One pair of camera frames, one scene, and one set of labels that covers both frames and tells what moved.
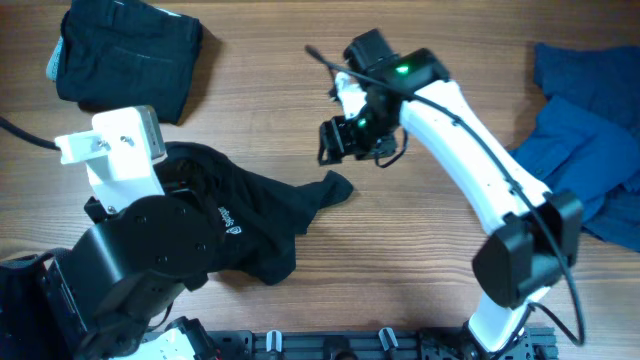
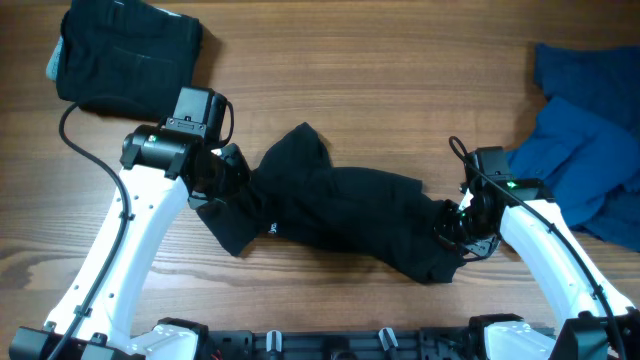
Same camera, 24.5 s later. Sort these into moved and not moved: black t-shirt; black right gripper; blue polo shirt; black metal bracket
Moved: black t-shirt; black right gripper
Not moved: black metal bracket; blue polo shirt
